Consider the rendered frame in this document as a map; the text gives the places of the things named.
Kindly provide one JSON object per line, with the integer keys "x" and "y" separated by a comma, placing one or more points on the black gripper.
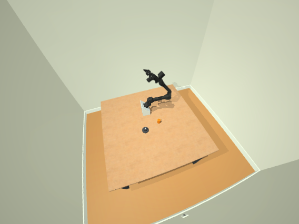
{"x": 150, "y": 74}

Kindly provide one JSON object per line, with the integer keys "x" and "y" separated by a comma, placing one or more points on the dark grey round pedestal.
{"x": 145, "y": 130}

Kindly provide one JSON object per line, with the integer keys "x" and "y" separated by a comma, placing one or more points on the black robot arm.
{"x": 161, "y": 82}

